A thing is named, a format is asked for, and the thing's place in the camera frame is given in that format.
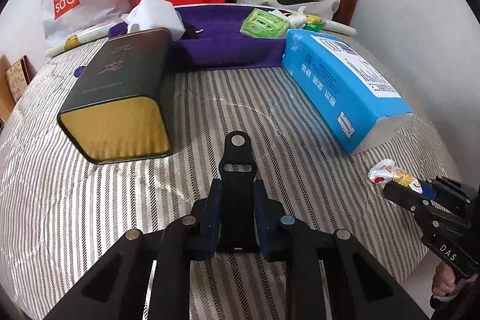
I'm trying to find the red white candy wrapper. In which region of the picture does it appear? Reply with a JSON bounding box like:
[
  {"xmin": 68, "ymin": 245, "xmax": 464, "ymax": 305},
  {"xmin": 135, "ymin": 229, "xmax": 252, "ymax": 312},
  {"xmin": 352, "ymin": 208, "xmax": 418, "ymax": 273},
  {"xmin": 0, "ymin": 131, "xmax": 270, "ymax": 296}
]
[{"xmin": 368, "ymin": 159, "xmax": 423, "ymax": 194}]

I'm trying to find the small green tissue packet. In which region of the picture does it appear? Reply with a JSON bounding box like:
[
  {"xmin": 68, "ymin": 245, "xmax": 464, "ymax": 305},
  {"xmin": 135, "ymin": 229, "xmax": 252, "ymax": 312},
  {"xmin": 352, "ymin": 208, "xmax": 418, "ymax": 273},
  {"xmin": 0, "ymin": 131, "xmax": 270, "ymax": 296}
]
[{"xmin": 303, "ymin": 23, "xmax": 325, "ymax": 32}]

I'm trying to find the green wet wipes pack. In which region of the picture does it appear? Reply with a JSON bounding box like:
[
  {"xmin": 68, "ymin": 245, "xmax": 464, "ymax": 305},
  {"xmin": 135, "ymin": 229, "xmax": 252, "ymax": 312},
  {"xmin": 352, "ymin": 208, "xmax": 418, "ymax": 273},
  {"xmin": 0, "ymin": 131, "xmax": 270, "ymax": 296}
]
[{"xmin": 240, "ymin": 9, "xmax": 290, "ymax": 39}]

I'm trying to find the white mesh cloth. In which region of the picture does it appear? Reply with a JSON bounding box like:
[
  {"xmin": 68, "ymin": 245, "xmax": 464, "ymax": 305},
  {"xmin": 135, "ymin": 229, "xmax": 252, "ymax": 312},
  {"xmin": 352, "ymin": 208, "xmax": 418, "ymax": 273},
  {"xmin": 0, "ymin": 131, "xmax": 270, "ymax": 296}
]
[{"xmin": 270, "ymin": 9, "xmax": 307, "ymax": 29}]

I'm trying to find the person's right hand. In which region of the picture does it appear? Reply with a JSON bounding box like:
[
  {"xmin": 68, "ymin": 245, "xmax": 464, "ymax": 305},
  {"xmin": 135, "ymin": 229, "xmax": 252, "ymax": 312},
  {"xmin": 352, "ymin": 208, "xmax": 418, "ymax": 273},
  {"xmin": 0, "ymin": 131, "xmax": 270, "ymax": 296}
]
[{"xmin": 432, "ymin": 262, "xmax": 456, "ymax": 296}]

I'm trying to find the blue tissue box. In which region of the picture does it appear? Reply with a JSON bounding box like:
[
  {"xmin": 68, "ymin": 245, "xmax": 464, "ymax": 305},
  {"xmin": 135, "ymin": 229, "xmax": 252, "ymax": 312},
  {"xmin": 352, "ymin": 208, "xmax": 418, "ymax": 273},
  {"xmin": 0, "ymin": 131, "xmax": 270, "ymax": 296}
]
[{"xmin": 282, "ymin": 29, "xmax": 413, "ymax": 155}]

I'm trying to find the dark green gold tin box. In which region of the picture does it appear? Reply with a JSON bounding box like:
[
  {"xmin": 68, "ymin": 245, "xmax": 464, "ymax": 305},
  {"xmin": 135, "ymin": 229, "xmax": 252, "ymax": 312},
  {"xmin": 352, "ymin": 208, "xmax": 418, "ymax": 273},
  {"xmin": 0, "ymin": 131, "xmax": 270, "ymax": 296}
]
[{"xmin": 57, "ymin": 28, "xmax": 173, "ymax": 164}]

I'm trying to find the striped quilted mattress pad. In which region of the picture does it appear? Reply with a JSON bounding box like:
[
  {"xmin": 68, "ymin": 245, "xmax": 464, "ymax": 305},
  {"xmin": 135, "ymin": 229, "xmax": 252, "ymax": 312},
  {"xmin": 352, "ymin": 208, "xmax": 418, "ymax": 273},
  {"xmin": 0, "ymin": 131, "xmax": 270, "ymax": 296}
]
[{"xmin": 0, "ymin": 19, "xmax": 462, "ymax": 320}]

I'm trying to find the purple towel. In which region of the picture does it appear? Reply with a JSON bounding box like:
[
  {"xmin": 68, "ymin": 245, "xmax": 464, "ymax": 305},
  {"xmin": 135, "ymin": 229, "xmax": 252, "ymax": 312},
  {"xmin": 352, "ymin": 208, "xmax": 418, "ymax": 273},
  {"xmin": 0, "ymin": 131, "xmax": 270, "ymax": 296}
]
[{"xmin": 72, "ymin": 4, "xmax": 297, "ymax": 78}]

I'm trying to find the wooden headboard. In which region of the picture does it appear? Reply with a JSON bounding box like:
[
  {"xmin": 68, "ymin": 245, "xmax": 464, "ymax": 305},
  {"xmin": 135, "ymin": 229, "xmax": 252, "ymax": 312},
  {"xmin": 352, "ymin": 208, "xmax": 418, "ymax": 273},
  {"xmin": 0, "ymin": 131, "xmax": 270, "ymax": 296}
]
[{"xmin": 0, "ymin": 55, "xmax": 16, "ymax": 124}]

